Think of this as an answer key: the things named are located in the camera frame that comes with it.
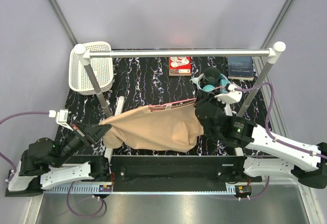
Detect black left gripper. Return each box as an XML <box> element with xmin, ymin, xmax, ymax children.
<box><xmin>52</xmin><ymin>119</ymin><xmax>112</xmax><ymax>168</ymax></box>

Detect beige t shirt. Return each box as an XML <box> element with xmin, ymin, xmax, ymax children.
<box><xmin>99</xmin><ymin>104</ymin><xmax>204</xmax><ymax>153</ymax></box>

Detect pink wire hanger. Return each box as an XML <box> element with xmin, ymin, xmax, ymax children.
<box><xmin>148</xmin><ymin>86</ymin><xmax>230</xmax><ymax>112</ymax></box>

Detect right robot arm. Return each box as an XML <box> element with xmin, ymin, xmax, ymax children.
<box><xmin>195</xmin><ymin>93</ymin><xmax>326</xmax><ymax>189</ymax></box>

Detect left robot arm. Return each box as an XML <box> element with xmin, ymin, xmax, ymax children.
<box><xmin>5</xmin><ymin>122</ymin><xmax>111</xmax><ymax>197</ymax></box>

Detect teal headphones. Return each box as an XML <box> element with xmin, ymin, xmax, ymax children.
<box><xmin>191</xmin><ymin>74</ymin><xmax>231</xmax><ymax>93</ymax></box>

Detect dark green cup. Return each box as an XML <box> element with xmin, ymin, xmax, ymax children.
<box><xmin>203</xmin><ymin>67</ymin><xmax>221</xmax><ymax>86</ymax></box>

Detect red book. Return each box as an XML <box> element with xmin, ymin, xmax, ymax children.
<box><xmin>169</xmin><ymin>57</ymin><xmax>192</xmax><ymax>76</ymax></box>

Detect dark blue book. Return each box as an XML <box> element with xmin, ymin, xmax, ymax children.
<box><xmin>227</xmin><ymin>57</ymin><xmax>254</xmax><ymax>81</ymax></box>

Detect white plastic basket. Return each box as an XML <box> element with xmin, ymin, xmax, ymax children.
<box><xmin>68</xmin><ymin>41</ymin><xmax>114</xmax><ymax>95</ymax></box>

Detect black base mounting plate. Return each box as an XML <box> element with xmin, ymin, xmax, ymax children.
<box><xmin>110</xmin><ymin>156</ymin><xmax>262</xmax><ymax>194</ymax></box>

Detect white and silver clothes rack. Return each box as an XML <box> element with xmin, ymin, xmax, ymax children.
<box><xmin>72</xmin><ymin>41</ymin><xmax>287</xmax><ymax>159</ymax></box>

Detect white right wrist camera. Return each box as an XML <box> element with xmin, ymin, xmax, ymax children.
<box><xmin>214</xmin><ymin>83</ymin><xmax>242</xmax><ymax>104</ymax></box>

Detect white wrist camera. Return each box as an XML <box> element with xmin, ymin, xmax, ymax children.
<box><xmin>214</xmin><ymin>83</ymin><xmax>242</xmax><ymax>104</ymax></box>
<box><xmin>49</xmin><ymin>109</ymin><xmax>72</xmax><ymax>130</ymax></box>

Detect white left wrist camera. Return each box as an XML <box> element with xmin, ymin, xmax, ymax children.
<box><xmin>49</xmin><ymin>109</ymin><xmax>72</xmax><ymax>130</ymax></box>

